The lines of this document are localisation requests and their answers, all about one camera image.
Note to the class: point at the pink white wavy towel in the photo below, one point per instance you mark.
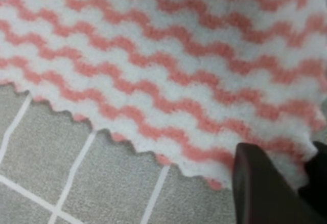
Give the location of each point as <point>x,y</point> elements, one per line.
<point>184,79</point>

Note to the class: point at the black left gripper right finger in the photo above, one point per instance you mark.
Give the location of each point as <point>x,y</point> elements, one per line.
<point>314,193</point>

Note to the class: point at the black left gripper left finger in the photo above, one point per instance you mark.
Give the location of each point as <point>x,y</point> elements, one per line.
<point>262,195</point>

